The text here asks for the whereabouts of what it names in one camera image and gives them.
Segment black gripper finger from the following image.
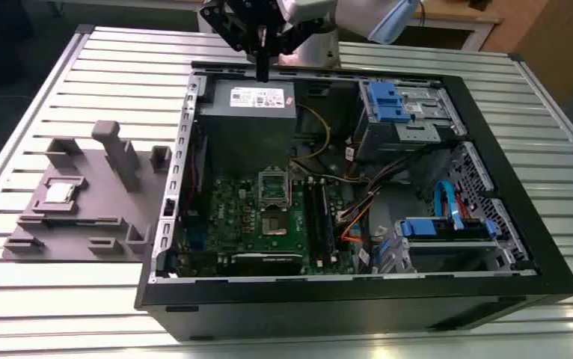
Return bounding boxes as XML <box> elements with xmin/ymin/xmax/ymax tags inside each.
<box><xmin>199</xmin><ymin>1</ymin><xmax>263</xmax><ymax>82</ymax></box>
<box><xmin>262</xmin><ymin>17</ymin><xmax>338</xmax><ymax>82</ymax></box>

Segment silver square CPU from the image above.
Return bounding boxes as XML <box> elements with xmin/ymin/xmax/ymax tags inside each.
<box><xmin>45</xmin><ymin>182</ymin><xmax>77</xmax><ymax>203</ymax></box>

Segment blue plastic drive latch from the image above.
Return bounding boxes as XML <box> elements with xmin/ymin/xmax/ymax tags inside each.
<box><xmin>368</xmin><ymin>81</ymin><xmax>413</xmax><ymax>123</ymax></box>

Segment grey power supply unit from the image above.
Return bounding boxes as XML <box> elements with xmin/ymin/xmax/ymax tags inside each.
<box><xmin>196</xmin><ymin>78</ymin><xmax>298</xmax><ymax>179</ymax></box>

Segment grey metal disk bay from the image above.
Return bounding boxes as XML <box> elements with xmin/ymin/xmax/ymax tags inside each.
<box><xmin>355</xmin><ymin>79</ymin><xmax>469</xmax><ymax>160</ymax></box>
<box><xmin>370</xmin><ymin>218</ymin><xmax>535</xmax><ymax>274</ymax></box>

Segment black RAM slot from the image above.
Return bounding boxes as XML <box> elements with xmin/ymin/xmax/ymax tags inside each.
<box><xmin>303</xmin><ymin>177</ymin><xmax>320</xmax><ymax>265</ymax></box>

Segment green Dell motherboard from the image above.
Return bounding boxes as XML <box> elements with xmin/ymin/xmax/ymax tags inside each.
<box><xmin>174</xmin><ymin>175</ymin><xmax>362</xmax><ymax>278</ymax></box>

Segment wooden cabinet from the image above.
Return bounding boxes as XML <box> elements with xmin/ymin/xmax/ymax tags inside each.
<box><xmin>479</xmin><ymin>0</ymin><xmax>573</xmax><ymax>104</ymax></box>

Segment grey plastic parts rack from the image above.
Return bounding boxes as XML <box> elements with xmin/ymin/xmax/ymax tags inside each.
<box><xmin>0</xmin><ymin>119</ymin><xmax>176</xmax><ymax>265</ymax></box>

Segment hard disk in blue carrier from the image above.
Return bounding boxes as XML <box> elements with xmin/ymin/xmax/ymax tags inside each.
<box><xmin>395</xmin><ymin>218</ymin><xmax>499</xmax><ymax>240</ymax></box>

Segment black graphics card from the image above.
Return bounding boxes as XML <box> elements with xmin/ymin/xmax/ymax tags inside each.
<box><xmin>228</xmin><ymin>252</ymin><xmax>304</xmax><ymax>277</ymax></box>

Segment RAM stick with gold contacts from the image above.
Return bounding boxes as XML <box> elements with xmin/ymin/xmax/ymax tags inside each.
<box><xmin>20</xmin><ymin>215</ymin><xmax>120</xmax><ymax>227</ymax></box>

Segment black open PC case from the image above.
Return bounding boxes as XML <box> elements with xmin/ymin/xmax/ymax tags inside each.
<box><xmin>132</xmin><ymin>59</ymin><xmax>573</xmax><ymax>343</ymax></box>

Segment yellow wire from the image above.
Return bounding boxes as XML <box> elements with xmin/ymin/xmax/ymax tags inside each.
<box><xmin>290</xmin><ymin>103</ymin><xmax>332</xmax><ymax>162</ymax></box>

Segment black wire bundle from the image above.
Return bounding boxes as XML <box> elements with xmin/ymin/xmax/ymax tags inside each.
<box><xmin>363</xmin><ymin>140</ymin><xmax>467</xmax><ymax>195</ymax></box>

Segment metal socket cover frame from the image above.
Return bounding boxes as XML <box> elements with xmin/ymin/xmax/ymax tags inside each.
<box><xmin>258</xmin><ymin>170</ymin><xmax>292</xmax><ymax>211</ymax></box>

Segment orange wire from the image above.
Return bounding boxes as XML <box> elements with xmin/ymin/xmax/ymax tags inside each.
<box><xmin>338</xmin><ymin>194</ymin><xmax>375</xmax><ymax>245</ymax></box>

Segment blue flat wire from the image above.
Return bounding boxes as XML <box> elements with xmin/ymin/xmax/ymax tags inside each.
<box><xmin>433</xmin><ymin>179</ymin><xmax>466</xmax><ymax>231</ymax></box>
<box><xmin>370</xmin><ymin>239</ymin><xmax>393</xmax><ymax>274</ymax></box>

